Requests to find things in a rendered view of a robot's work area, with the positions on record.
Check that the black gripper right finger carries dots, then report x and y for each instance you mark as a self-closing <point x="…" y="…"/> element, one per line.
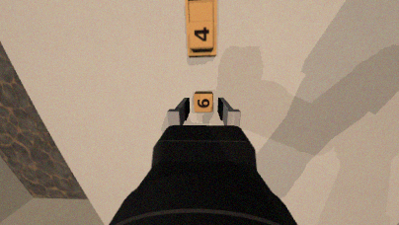
<point x="227" y="114"/>

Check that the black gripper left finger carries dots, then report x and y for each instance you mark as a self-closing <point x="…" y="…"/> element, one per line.
<point x="180" y="113"/>

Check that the orange rectangular tray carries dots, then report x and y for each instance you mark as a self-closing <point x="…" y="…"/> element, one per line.
<point x="201" y="10"/>

